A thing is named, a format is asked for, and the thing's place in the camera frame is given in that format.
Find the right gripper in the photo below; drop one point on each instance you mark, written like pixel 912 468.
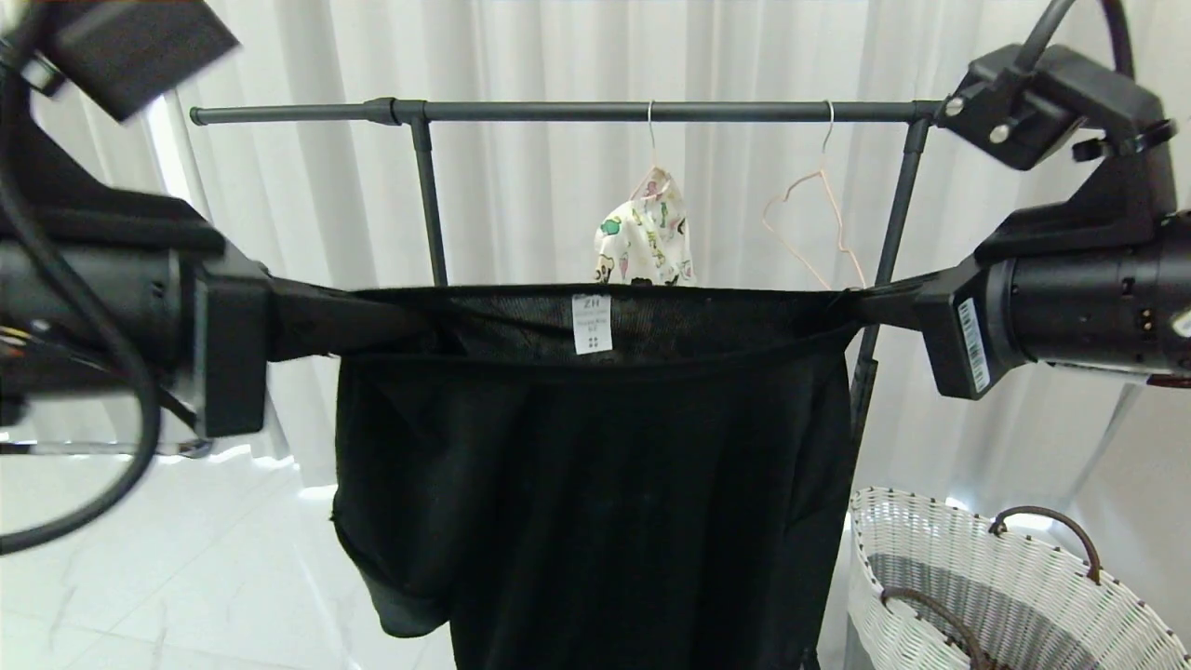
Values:
pixel 1070 307

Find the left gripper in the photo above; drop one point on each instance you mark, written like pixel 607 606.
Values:
pixel 112 307

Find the pink clothes hanger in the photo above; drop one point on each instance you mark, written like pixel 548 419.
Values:
pixel 835 209
pixel 650 130

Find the cream printed garment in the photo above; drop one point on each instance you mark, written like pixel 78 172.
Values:
pixel 642 242

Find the black garment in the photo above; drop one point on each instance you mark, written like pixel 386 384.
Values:
pixel 605 484

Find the white laundry basket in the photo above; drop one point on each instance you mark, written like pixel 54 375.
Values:
pixel 1023 577

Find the black clothes rack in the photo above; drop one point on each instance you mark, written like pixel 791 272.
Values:
pixel 558 112

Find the white curtain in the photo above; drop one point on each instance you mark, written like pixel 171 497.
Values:
pixel 521 186

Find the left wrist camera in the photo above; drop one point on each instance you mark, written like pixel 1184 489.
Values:
pixel 130 46

